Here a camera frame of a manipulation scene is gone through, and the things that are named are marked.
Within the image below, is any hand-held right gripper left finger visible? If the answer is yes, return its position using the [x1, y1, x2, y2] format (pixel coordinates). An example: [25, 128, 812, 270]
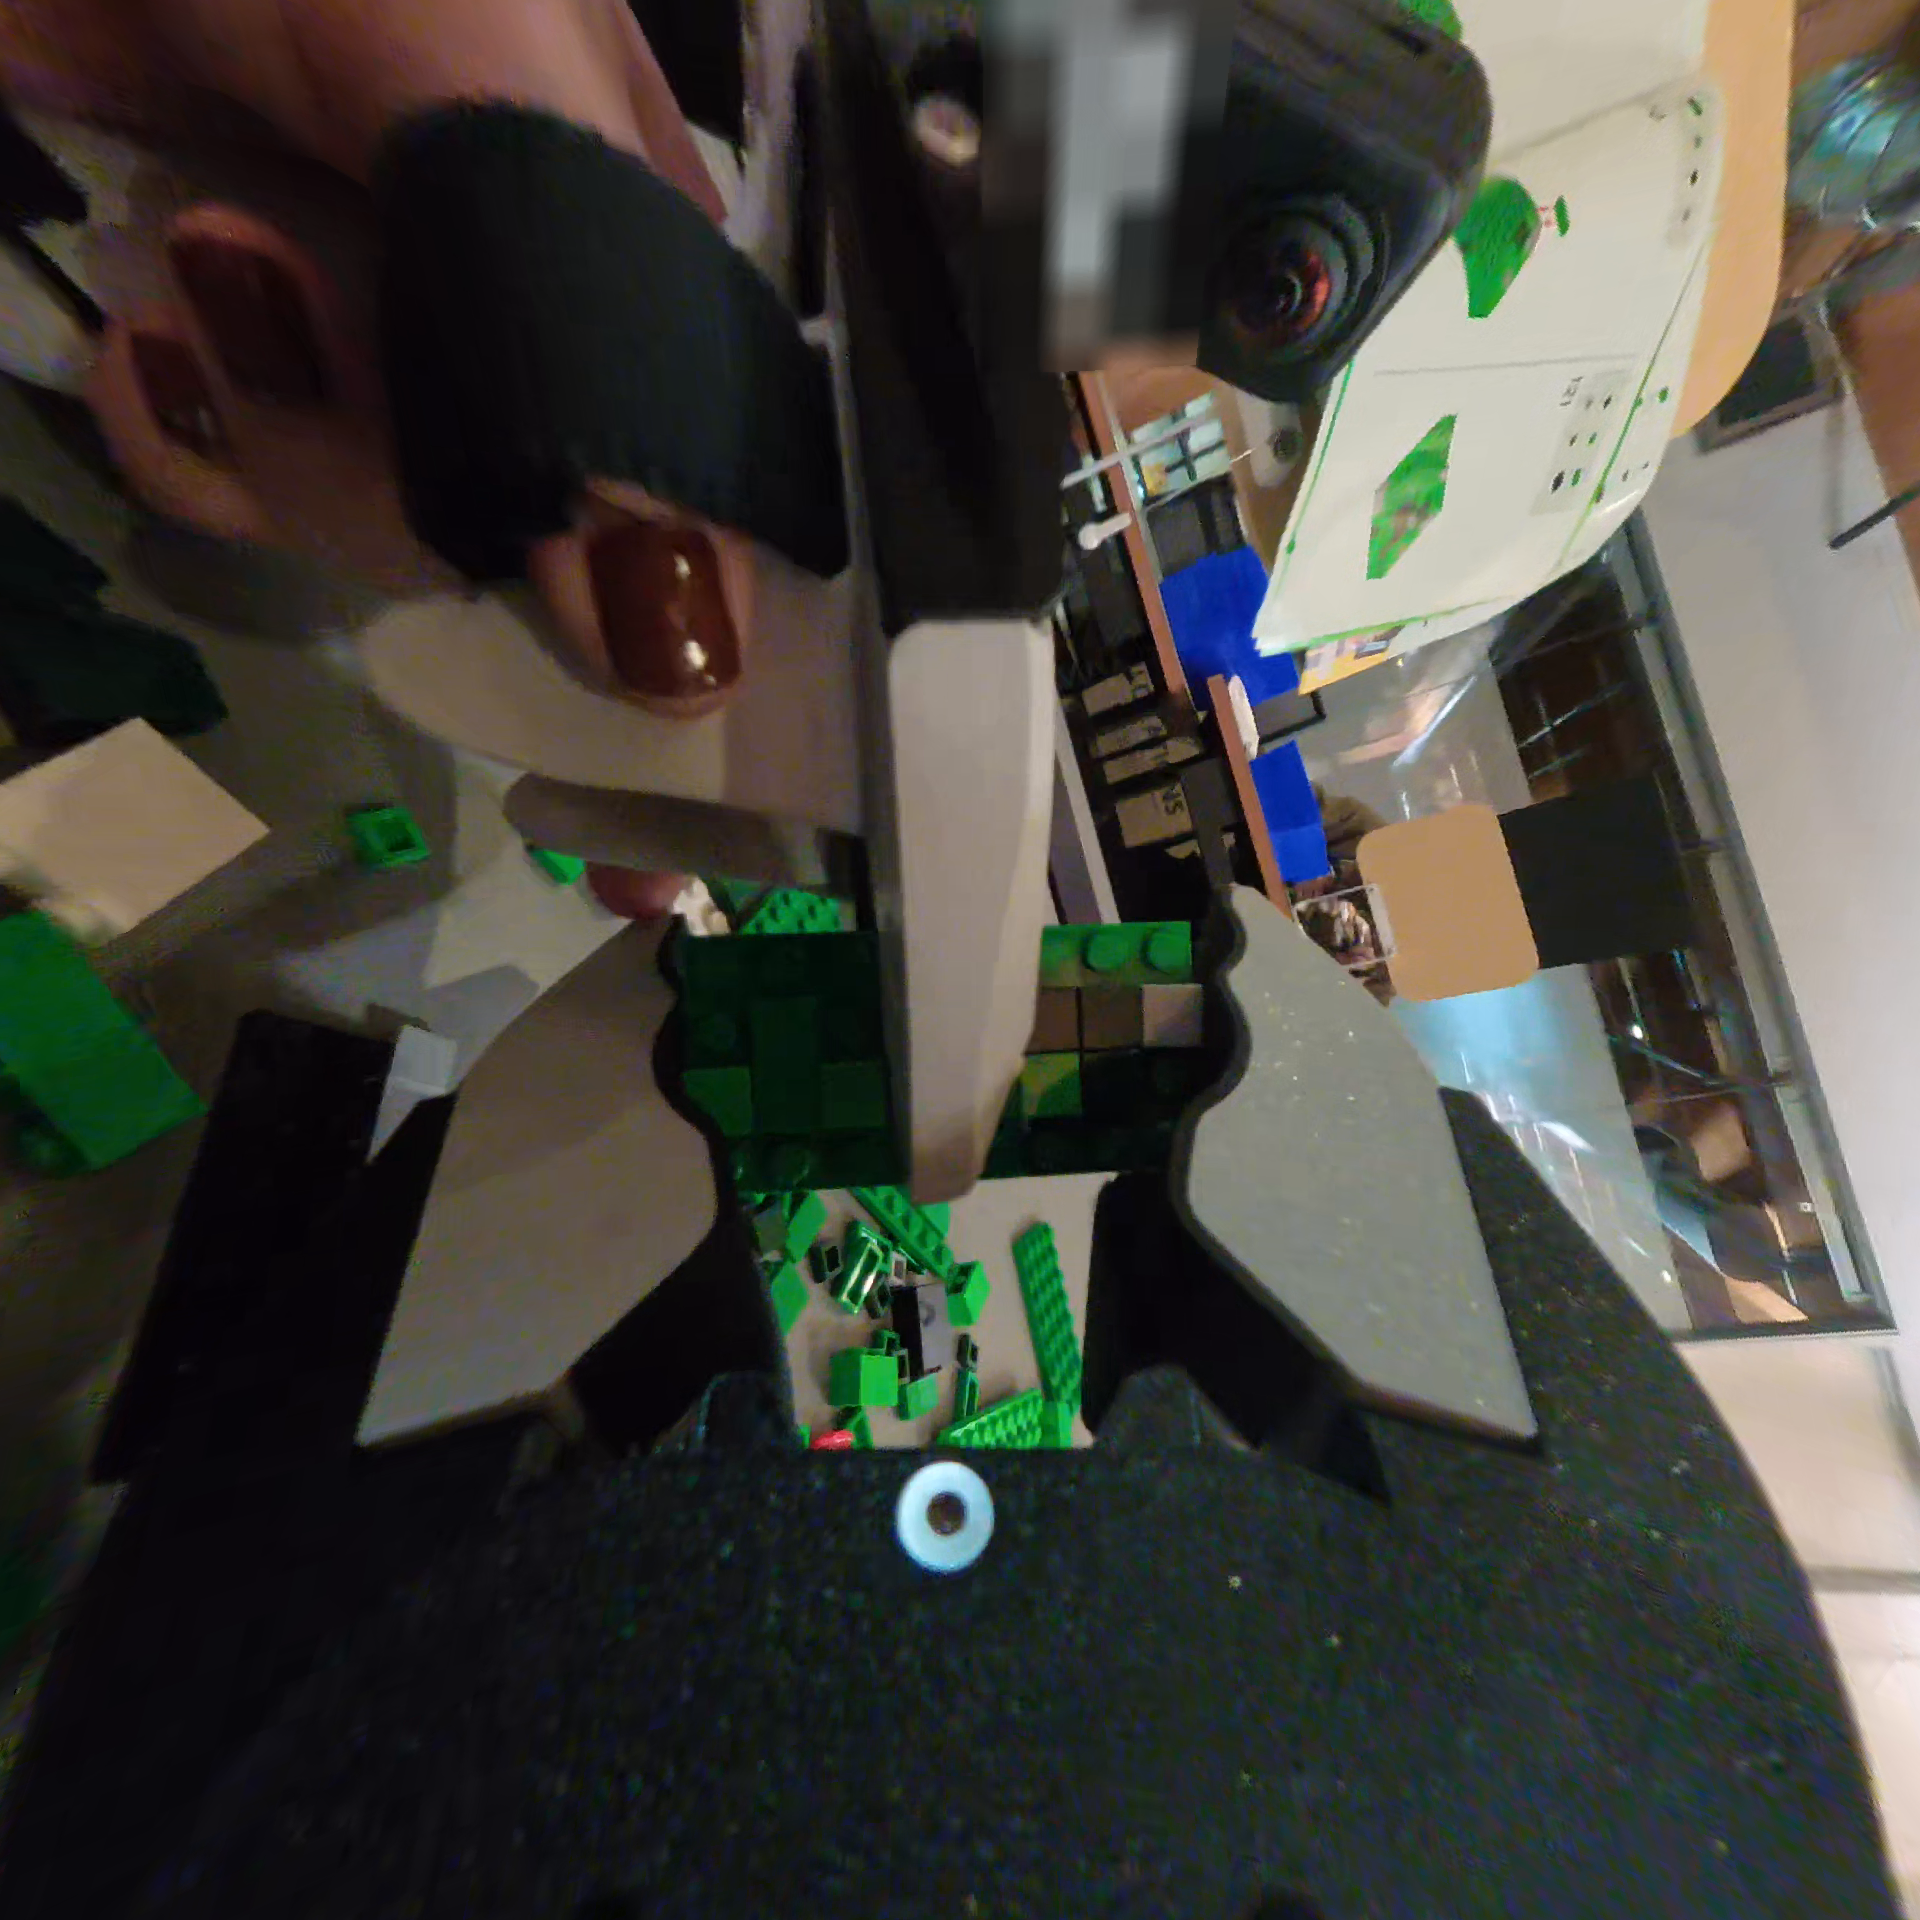
[357, 919, 740, 1448]

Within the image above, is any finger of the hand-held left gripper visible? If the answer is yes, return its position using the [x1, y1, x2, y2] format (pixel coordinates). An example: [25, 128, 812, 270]
[883, 615, 1062, 1202]

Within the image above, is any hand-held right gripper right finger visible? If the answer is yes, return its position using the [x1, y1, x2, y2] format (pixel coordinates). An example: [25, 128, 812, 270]
[1169, 881, 1548, 1448]

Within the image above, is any green toy brick assembly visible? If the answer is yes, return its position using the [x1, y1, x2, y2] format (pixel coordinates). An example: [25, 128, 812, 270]
[668, 885, 1209, 1192]

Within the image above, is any grey desk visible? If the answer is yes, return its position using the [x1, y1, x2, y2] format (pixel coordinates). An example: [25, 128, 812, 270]
[0, 344, 1119, 1696]

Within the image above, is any person's left hand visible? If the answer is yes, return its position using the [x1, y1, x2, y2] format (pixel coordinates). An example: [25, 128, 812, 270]
[0, 0, 753, 713]

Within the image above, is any row of dark labelled boxes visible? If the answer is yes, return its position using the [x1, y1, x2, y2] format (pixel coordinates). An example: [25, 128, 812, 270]
[1055, 660, 1248, 863]

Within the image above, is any pile of loose toy bricks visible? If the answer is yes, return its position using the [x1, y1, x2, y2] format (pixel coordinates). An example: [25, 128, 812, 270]
[743, 1176, 1088, 1454]

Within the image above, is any blue storage bin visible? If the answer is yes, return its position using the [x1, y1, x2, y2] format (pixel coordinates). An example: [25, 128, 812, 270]
[1160, 545, 1297, 705]
[1245, 742, 1336, 887]

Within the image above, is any tan rounded panel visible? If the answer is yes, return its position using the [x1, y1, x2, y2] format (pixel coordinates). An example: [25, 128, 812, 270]
[1358, 801, 1544, 1004]

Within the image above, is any black square panel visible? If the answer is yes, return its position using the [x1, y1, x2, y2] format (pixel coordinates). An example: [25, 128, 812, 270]
[1499, 772, 1704, 968]

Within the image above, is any green toy brick plate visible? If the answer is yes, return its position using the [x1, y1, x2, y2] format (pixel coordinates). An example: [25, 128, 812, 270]
[0, 906, 208, 1178]

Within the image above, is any open building instruction booklet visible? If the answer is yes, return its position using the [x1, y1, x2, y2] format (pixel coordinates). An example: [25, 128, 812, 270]
[1252, 0, 1719, 662]

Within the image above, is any white card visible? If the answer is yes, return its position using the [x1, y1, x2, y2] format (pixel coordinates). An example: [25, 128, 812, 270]
[0, 717, 271, 940]

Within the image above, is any dark green brick cluster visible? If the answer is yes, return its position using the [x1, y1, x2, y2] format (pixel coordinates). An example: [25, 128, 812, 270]
[0, 502, 227, 752]

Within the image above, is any black framed screen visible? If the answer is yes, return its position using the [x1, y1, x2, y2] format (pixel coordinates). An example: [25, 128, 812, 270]
[1695, 306, 1848, 454]

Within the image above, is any clear photo frame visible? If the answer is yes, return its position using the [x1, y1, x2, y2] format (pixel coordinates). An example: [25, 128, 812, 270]
[1296, 885, 1400, 992]

